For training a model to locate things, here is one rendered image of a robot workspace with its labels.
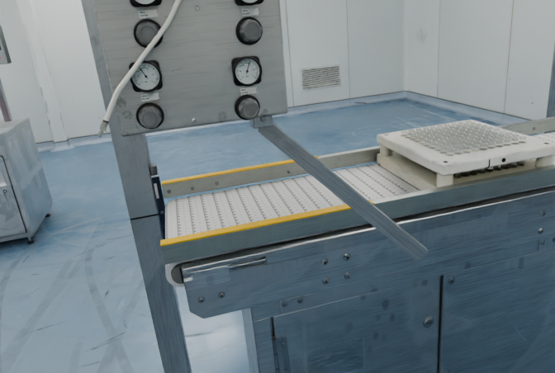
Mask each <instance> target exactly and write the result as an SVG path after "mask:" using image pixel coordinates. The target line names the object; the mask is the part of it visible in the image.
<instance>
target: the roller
mask: <svg viewBox="0 0 555 373"><path fill-rule="evenodd" d="M191 262H192V261H190V262H183V263H179V264H177V265H176V266H174V267H173V269H172V271H171V277H172V279H173V281H174V282H176V283H178V284H184V282H183V273H182V265H183V264H187V263H191Z"/></svg>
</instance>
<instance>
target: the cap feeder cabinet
mask: <svg viewBox="0 0 555 373"><path fill-rule="evenodd" d="M29 118H30V117H29V116H26V117H19V118H12V121H8V122H5V121H4V120H0V242H4V241H9V240H13V239H19V238H26V237H28V238H29V241H28V242H27V244H33V243H34V242H35V241H34V240H31V236H33V235H34V234H35V232H36V230H37V229H38V228H39V226H40V224H41V222H42V221H43V219H44V218H45V217H49V216H50V214H49V213H48V211H49V210H50V208H51V203H52V199H51V195H50V190H49V188H48V184H47V181H46V178H45V173H44V169H43V167H42V163H41V160H40V155H39V152H38V149H37V146H36V141H35V138H34V135H33V132H32V128H31V123H30V119H29Z"/></svg>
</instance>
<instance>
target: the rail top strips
mask: <svg viewBox="0 0 555 373"><path fill-rule="evenodd" d="M287 163H295V161H293V160H292V159H290V160H285V161H280V162H275V163H265V164H260V165H255V166H250V167H245V168H236V169H231V170H225V171H220V172H211V173H206V174H201V175H196V176H190V177H181V178H176V179H171V180H166V181H162V182H161V184H162V185H163V184H169V183H174V182H183V181H188V180H193V179H198V178H204V177H213V176H218V175H223V174H228V173H233V172H242V171H247V170H252V169H257V168H266V167H271V166H277V165H282V164H287ZM350 209H352V208H351V207H349V206H348V205H347V204H345V205H337V206H332V207H328V208H324V209H319V210H311V211H307V212H302V213H298V214H294V215H286V216H282V217H277V218H272V219H268V220H260V221H256V222H252V223H247V224H239V225H235V226H230V227H226V228H222V229H213V230H209V231H205V232H200V233H196V234H189V235H184V236H179V237H175V238H167V239H163V240H160V246H161V247H162V246H166V245H170V244H175V243H183V242H187V241H192V240H196V239H200V238H208V237H212V236H216V235H221V234H228V233H233V232H237V231H241V230H246V229H253V228H258V227H263V226H267V225H271V224H279V223H283V222H287V221H292V220H299V219H304V218H308V217H312V216H317V215H324V214H329V213H333V212H337V211H341V210H350Z"/></svg>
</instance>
